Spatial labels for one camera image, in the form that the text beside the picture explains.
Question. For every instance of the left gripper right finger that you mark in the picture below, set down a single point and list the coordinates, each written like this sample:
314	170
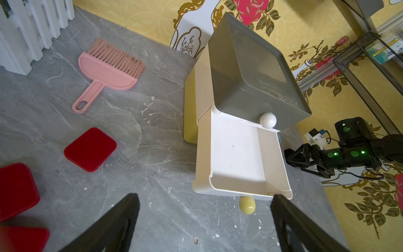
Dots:
297	232

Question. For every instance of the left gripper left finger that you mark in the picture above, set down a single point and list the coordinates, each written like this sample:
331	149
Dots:
111	233

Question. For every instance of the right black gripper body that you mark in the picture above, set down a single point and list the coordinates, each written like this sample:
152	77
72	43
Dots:
328	159

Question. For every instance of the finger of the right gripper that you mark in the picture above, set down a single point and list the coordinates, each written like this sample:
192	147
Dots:
317	170
305	156

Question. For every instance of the white drawer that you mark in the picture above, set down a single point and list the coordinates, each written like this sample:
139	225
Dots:
263	173

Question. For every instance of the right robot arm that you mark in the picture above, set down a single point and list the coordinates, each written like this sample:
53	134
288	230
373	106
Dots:
358	147

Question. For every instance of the yellow bottom drawer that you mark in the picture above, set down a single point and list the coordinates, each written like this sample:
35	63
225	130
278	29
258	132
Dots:
216	169

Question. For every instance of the three-tier drawer cabinet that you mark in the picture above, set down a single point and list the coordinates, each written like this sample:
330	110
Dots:
240	74

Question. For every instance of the pink hand brush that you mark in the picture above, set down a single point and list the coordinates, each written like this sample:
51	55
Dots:
107	67

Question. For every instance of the flower planter white fence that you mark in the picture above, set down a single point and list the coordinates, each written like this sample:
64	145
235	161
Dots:
28	27

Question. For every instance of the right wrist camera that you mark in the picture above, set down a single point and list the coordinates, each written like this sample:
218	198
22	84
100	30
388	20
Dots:
315	137

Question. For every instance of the black wire wall basket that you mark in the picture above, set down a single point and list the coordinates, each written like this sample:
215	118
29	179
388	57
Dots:
380	86

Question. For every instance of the grey wall shelf tray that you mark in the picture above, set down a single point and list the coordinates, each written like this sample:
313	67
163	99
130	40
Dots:
364	8

